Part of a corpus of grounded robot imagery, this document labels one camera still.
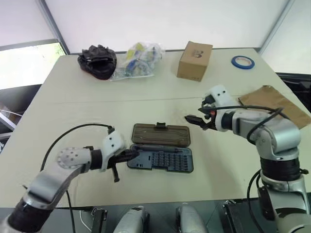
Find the black equipment case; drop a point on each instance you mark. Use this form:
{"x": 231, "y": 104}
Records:
{"x": 297, "y": 85}

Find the grey rounded robot leg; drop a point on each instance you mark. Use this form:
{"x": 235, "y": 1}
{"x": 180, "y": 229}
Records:
{"x": 132, "y": 221}
{"x": 190, "y": 219}

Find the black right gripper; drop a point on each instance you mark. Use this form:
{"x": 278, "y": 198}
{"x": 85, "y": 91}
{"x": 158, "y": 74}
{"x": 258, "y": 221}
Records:
{"x": 210, "y": 120}

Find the blue tape roll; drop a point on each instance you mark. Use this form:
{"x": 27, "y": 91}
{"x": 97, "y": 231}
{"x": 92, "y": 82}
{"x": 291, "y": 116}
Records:
{"x": 233, "y": 61}

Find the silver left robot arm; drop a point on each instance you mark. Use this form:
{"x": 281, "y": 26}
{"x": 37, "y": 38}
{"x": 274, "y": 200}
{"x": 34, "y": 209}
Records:
{"x": 46, "y": 179}

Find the clear plastic bag with items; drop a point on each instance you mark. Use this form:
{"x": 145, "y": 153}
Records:
{"x": 138, "y": 60}

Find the bright window panel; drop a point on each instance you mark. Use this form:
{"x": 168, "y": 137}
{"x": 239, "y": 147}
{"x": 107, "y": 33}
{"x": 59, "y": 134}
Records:
{"x": 26, "y": 65}

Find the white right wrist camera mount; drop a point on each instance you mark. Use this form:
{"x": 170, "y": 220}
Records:
{"x": 221, "y": 94}

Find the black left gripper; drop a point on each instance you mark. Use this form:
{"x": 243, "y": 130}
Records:
{"x": 117, "y": 159}

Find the brown cardboard box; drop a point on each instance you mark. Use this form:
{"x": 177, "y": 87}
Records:
{"x": 193, "y": 61}

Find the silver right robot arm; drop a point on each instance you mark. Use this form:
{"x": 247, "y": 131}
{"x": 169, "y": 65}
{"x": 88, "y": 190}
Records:
{"x": 279, "y": 136}

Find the grey metal frame post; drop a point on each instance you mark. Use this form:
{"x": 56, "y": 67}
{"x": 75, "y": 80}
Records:
{"x": 56, "y": 26}
{"x": 277, "y": 26}

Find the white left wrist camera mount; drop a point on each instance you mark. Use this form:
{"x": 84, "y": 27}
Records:
{"x": 113, "y": 143}

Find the black metal bracket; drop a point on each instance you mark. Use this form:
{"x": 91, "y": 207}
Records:
{"x": 239, "y": 217}
{"x": 99, "y": 219}

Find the dark metal rack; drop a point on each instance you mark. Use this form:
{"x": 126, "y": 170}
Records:
{"x": 14, "y": 109}

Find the brown paper envelope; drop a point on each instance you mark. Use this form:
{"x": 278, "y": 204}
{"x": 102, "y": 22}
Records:
{"x": 274, "y": 102}

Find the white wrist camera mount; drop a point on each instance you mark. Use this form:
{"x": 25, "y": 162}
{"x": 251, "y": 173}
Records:
{"x": 113, "y": 143}
{"x": 221, "y": 94}

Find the crumpled black fabric bundle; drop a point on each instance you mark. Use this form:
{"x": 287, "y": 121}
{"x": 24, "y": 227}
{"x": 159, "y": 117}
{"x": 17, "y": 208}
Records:
{"x": 98, "y": 61}

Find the dark screwdriver bit case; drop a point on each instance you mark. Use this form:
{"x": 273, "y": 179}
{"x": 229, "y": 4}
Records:
{"x": 160, "y": 136}

